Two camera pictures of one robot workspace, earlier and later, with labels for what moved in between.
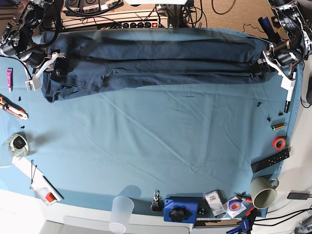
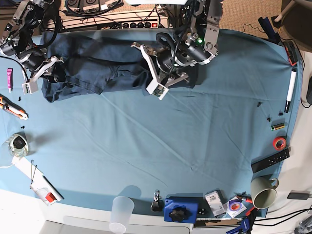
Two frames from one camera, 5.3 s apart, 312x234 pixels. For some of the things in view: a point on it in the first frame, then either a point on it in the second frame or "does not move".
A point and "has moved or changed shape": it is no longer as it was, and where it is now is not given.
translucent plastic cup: [122, 210] does not move
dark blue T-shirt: [101, 59] has moved or changed shape
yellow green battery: [277, 126] does not move
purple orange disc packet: [235, 206] does not move
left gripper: [282, 57] -> [165, 65]
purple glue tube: [9, 79] does not move
